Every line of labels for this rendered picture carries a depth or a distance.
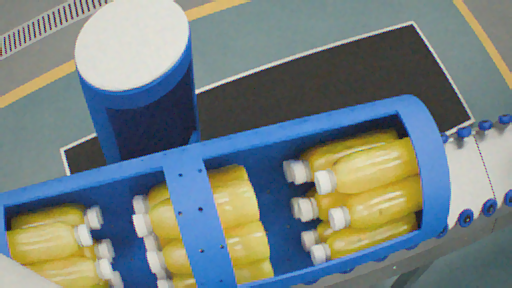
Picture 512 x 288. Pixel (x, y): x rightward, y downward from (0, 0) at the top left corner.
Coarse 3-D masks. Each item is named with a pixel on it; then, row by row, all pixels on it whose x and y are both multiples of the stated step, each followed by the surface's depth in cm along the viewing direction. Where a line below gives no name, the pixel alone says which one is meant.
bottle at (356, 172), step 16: (384, 144) 118; (400, 144) 117; (352, 160) 116; (368, 160) 116; (384, 160) 116; (400, 160) 116; (416, 160) 116; (336, 176) 116; (352, 176) 115; (368, 176) 115; (384, 176) 116; (400, 176) 117; (352, 192) 117
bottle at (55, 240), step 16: (48, 224) 110; (64, 224) 110; (16, 240) 107; (32, 240) 107; (48, 240) 108; (64, 240) 108; (80, 240) 110; (16, 256) 107; (32, 256) 107; (48, 256) 108; (64, 256) 110
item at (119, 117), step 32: (192, 64) 157; (96, 96) 144; (128, 96) 142; (160, 96) 148; (192, 96) 168; (96, 128) 164; (128, 128) 205; (160, 128) 212; (192, 128) 199; (128, 160) 218
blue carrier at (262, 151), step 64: (256, 128) 121; (320, 128) 116; (64, 192) 110; (128, 192) 129; (192, 192) 108; (256, 192) 135; (448, 192) 113; (128, 256) 131; (192, 256) 106; (384, 256) 120
